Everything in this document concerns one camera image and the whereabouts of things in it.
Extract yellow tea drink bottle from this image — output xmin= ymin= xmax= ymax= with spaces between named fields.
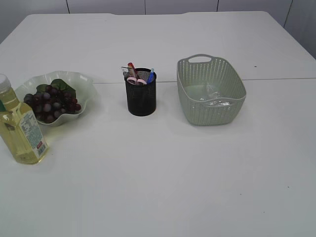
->
xmin=0 ymin=74 xmax=48 ymax=164

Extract black mesh pen holder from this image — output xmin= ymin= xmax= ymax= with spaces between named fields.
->
xmin=124 ymin=72 xmax=157 ymax=117

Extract red marker pen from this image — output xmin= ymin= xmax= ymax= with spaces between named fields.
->
xmin=127 ymin=62 xmax=137 ymax=78

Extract green woven plastic basket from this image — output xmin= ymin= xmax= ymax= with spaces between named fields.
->
xmin=177 ymin=54 xmax=246 ymax=126

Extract pink scissors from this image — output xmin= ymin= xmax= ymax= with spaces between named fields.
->
xmin=126 ymin=77 xmax=147 ymax=85

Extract clear plastic ruler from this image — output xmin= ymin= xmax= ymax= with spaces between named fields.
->
xmin=121 ymin=67 xmax=130 ymax=78

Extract pale green wavy plate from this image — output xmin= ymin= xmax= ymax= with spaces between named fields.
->
xmin=15 ymin=71 xmax=97 ymax=127

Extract purple artificial grape bunch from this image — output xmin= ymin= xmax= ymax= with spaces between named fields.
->
xmin=24 ymin=79 xmax=82 ymax=124

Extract clear plastic sheet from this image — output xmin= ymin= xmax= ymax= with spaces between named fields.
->
xmin=197 ymin=82 xmax=233 ymax=107

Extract blue scissors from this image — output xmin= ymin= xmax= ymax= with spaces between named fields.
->
xmin=147 ymin=68 xmax=155 ymax=84

